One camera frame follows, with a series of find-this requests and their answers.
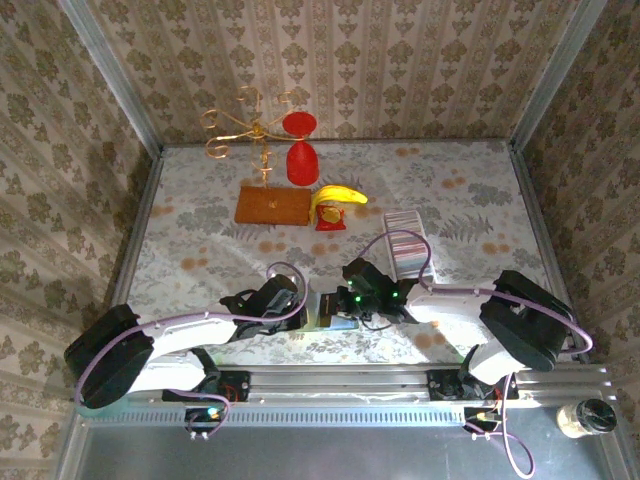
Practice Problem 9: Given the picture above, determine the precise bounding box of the pale green card holder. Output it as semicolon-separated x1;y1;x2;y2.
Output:
304;292;359;332

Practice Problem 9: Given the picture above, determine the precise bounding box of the black VIP credit card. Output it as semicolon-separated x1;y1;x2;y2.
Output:
319;293;342;329

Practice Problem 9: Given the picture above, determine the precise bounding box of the white tray of striped cards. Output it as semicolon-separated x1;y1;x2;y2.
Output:
382;209;436;284

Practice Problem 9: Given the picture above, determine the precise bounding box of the red snack bag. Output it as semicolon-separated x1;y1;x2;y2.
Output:
314;203;348;232

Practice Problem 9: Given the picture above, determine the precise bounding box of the yellow banana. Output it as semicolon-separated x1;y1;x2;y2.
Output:
309;184;369;225

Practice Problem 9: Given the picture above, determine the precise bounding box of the red hourglass goblet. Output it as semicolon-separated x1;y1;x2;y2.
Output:
281;110;320;186

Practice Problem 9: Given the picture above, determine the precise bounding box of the floral patterned tablecloth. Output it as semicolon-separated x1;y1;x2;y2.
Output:
112;139;576;366

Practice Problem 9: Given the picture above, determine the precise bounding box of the glass jar black lid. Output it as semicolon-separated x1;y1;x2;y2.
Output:
557;398;617;440

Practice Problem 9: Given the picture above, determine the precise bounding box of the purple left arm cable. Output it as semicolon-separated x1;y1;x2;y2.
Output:
73;260;309;444

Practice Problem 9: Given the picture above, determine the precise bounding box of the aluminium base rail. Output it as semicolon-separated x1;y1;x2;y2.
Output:
74;363;614;404

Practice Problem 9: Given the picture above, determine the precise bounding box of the gold wire stand wooden base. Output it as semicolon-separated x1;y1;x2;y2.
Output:
201;84;314;227

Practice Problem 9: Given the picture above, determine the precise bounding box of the slotted grey cable duct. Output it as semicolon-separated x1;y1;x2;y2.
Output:
82;402;469;426

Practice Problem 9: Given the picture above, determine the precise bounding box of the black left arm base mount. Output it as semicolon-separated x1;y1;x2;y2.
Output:
162;369;250;404

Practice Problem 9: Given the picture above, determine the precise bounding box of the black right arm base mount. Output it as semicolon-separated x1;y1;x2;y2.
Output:
427;369;519;401

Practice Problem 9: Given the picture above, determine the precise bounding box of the aluminium table side rail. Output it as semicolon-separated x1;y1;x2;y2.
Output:
507;142;571;306
112;147;166;311

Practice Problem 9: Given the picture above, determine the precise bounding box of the aluminium frame post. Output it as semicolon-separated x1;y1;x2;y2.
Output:
509;0;609;151
57;0;165;157

